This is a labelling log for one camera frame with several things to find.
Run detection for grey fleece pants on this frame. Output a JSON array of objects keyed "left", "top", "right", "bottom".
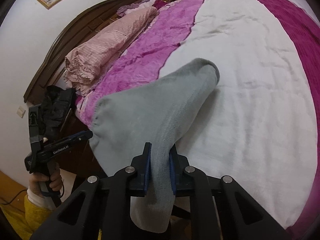
[{"left": 90, "top": 58, "right": 220, "bottom": 233}]

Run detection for person's left hand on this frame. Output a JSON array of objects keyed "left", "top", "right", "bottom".
[{"left": 28, "top": 162, "right": 63, "bottom": 197}]

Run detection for black jacket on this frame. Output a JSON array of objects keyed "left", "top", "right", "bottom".
[{"left": 41, "top": 85, "right": 76, "bottom": 140}]

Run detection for yellow fuzzy sleeve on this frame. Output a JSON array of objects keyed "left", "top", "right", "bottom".
[{"left": 1, "top": 194, "right": 53, "bottom": 239}]

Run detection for purple striped bedspread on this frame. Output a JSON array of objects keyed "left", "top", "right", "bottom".
[{"left": 79, "top": 0, "right": 319, "bottom": 239}]

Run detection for dark wooden headboard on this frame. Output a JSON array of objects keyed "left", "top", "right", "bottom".
[{"left": 23, "top": 0, "right": 141, "bottom": 105}]

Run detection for pink folded quilt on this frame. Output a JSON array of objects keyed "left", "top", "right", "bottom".
[{"left": 64, "top": 7, "right": 158, "bottom": 96}]

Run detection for purple ruffled pillow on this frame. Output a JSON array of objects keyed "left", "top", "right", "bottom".
[{"left": 117, "top": 0, "right": 157, "bottom": 17}]

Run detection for wall switch plate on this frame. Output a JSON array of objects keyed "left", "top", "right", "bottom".
[{"left": 16, "top": 106, "right": 25, "bottom": 118}]

